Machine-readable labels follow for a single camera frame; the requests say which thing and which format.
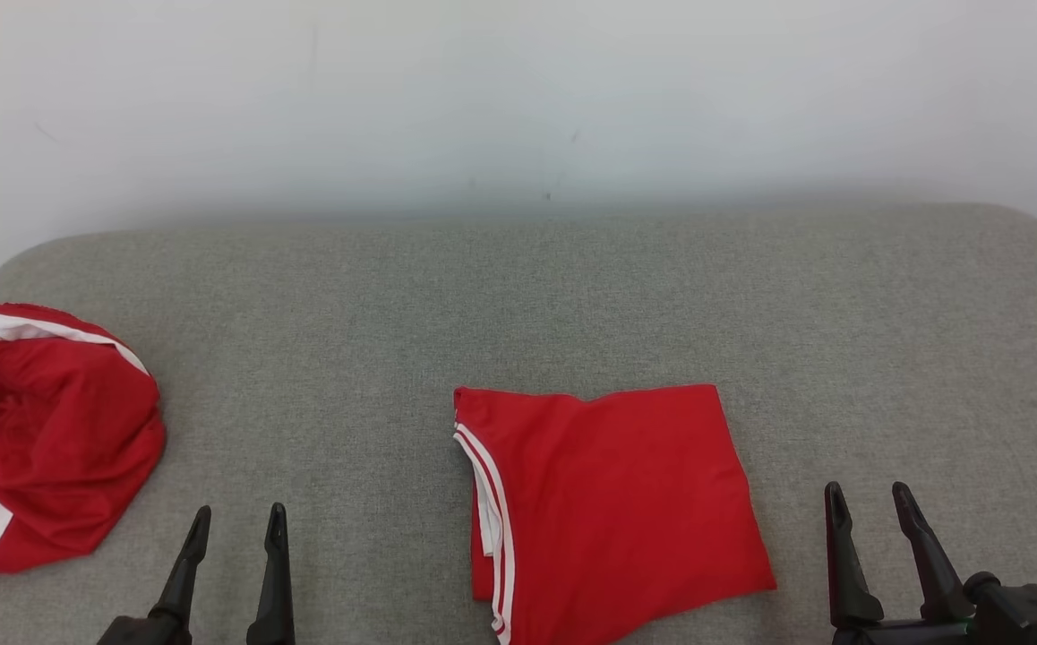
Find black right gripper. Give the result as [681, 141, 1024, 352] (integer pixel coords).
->
[823, 482, 977, 645]

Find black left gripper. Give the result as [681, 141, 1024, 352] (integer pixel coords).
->
[96, 502, 296, 645]

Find red shorts with white stripe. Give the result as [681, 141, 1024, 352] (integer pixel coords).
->
[0, 303, 167, 575]

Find red shorts with white trim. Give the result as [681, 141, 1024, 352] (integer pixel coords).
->
[452, 383, 778, 645]

